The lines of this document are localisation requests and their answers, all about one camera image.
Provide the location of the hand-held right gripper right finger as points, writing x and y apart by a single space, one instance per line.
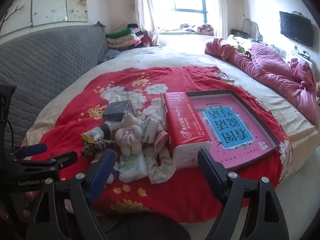
210 175

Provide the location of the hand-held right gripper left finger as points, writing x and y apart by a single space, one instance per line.
102 172

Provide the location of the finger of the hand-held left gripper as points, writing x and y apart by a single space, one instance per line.
60 161
33 150

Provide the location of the leopard print scrunchie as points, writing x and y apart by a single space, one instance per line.
92 147

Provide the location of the tissue packet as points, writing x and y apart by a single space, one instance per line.
132 167

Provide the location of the yellow snack packet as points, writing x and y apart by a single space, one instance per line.
90 135

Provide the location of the black band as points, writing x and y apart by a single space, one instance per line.
106 131

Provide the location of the shallow box with pink base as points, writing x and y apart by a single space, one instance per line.
237 140

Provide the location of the teddy bear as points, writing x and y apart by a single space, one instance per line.
128 136

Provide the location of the white floral cloth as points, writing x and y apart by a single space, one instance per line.
160 170

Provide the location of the green patterned diaper pack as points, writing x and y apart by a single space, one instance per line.
150 131

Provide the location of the person's left hand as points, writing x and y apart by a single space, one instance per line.
26 213

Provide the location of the black square box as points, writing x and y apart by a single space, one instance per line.
116 111

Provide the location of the grey quilted headboard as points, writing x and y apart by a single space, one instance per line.
50 67

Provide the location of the red floral blanket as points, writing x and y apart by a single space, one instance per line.
175 85

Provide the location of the dark patterned pillow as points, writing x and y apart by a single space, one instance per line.
110 54

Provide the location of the pink quilt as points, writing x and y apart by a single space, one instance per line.
270 67

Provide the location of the green cloth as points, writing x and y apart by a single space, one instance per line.
240 46

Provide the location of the stack of folded blankets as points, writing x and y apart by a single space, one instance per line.
120 38

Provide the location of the black electronic device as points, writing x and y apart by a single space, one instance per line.
238 33

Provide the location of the white cabinet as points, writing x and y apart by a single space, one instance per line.
297 58

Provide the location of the patterned folded blanket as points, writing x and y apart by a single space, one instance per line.
205 28

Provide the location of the dark clothes heap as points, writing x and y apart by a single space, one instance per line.
186 27

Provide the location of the white arched stand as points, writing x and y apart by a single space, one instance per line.
256 28

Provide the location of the small black gadget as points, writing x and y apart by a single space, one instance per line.
306 54

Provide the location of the white curtain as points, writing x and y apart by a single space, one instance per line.
146 10
218 7

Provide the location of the blossom wall painting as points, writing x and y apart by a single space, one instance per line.
50 2

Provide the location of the black wall television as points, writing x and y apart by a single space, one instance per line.
296 28

